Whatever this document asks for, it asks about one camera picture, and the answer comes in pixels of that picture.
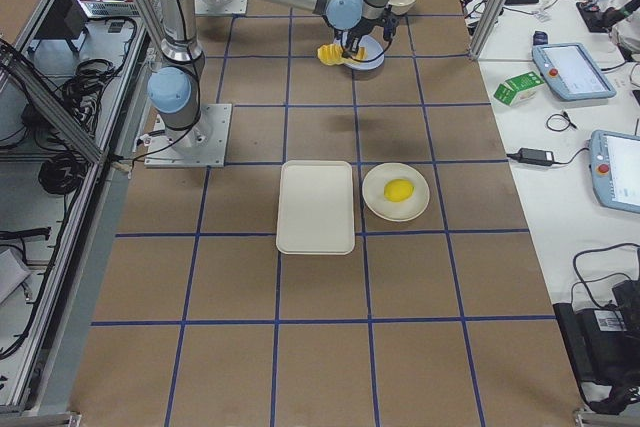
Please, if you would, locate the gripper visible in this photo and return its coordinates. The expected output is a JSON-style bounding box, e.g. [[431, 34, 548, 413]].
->
[[341, 8, 399, 60]]

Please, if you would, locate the striped yellow bread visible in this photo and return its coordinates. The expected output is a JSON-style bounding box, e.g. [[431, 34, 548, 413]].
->
[[316, 43, 365, 66]]

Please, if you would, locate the blue plate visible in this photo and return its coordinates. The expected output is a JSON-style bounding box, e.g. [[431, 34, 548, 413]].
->
[[346, 35, 385, 71]]

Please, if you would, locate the cream plate under lemon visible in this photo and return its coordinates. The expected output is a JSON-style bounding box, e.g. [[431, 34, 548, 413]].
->
[[362, 163, 430, 222]]

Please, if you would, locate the yellow lemon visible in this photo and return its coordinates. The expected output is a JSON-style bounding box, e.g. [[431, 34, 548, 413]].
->
[[383, 178, 415, 203]]

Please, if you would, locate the white rectangular tray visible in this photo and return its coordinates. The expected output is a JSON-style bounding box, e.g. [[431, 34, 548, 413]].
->
[[276, 160, 355, 255]]

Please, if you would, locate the green white box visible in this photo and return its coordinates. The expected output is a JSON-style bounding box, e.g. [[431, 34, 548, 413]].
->
[[493, 71, 544, 106]]

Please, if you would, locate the black power adapter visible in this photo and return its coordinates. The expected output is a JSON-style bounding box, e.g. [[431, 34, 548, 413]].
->
[[518, 148, 555, 166]]

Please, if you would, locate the blue teach pendant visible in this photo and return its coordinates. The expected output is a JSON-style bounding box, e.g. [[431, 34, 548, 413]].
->
[[589, 130, 639, 213], [531, 43, 616, 101]]

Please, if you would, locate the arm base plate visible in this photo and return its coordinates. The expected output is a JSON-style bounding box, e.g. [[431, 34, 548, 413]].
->
[[143, 104, 232, 168]]

